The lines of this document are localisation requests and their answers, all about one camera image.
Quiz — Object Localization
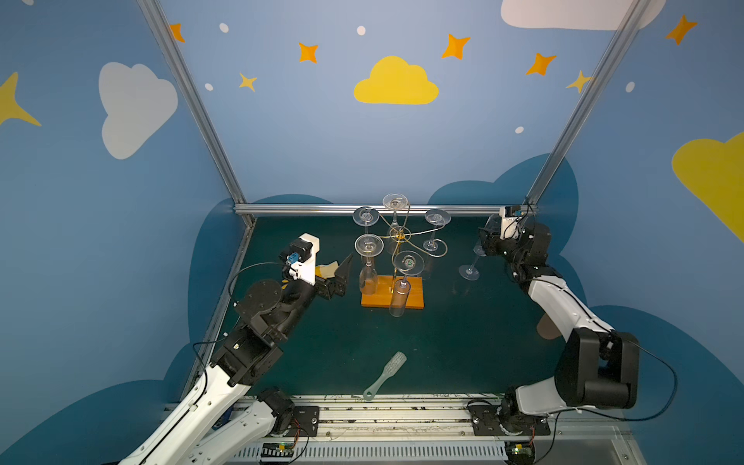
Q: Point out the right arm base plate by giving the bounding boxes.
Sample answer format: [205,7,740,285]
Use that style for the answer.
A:
[466,403,551,436]

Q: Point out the aluminium post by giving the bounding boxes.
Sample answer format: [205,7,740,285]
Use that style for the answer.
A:
[523,0,652,207]
[137,0,255,229]

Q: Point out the clear glass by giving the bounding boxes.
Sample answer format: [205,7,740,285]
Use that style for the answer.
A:
[355,234,384,296]
[389,250,424,318]
[353,205,380,234]
[383,194,410,226]
[458,242,486,281]
[422,209,451,253]

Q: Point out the right aluminium post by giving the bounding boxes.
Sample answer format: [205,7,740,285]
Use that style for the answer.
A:
[523,0,652,207]

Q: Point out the orange wooden rack base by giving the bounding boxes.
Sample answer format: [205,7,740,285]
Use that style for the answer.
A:
[360,275,424,310]

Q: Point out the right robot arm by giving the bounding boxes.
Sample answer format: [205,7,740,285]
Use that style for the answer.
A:
[479,215,639,422]

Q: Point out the clear glass top back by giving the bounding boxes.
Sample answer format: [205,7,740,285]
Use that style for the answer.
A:
[383,194,410,226]

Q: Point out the gold wire glass rack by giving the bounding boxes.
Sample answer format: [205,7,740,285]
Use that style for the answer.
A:
[380,204,449,278]

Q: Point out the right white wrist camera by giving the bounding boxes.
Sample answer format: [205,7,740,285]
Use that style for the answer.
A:
[499,205,524,218]

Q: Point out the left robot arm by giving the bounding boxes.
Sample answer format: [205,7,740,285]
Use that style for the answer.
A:
[123,256,353,464]

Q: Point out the brown round disc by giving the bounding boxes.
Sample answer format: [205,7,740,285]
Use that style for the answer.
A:
[537,313,563,340]

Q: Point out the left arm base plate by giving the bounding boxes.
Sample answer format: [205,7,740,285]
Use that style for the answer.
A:
[284,406,320,437]

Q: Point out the yellow work glove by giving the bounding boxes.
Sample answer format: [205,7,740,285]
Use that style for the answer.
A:
[282,262,339,285]

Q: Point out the back horizontal aluminium bar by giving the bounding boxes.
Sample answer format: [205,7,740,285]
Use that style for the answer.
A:
[233,201,539,217]

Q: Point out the left aluminium post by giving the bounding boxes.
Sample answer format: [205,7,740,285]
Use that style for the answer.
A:
[137,0,255,229]

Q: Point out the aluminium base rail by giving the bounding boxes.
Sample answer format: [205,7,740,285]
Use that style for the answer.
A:
[225,394,645,464]

